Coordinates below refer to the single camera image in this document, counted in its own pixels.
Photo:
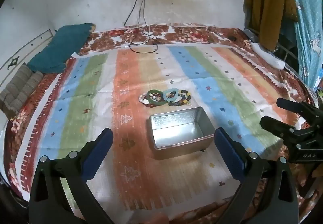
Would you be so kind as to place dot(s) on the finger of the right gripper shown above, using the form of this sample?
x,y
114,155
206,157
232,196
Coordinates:
x,y
302,108
279,129

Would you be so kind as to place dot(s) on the grey striped pillow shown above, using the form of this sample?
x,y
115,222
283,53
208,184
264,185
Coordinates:
x,y
18,90

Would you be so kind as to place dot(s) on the silver metal tin box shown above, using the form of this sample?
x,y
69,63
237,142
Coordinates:
x,y
178,133

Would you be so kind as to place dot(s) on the light blue patterned curtain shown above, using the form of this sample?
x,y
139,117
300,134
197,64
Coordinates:
x,y
308,32

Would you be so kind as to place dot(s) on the teal towel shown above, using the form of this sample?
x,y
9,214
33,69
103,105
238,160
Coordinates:
x,y
67,40

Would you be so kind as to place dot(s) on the mustard hanging garment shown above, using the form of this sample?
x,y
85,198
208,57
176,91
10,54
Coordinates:
x,y
264,18

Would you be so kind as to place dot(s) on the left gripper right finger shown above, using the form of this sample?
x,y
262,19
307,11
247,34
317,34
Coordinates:
x,y
278,203

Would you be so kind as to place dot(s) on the green jade bangle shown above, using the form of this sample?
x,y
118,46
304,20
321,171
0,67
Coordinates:
x,y
155,97

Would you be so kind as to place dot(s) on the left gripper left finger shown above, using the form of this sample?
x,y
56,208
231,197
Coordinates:
x,y
48,202

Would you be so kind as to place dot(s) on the striped colourful mat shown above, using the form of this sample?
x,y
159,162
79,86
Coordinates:
x,y
164,112

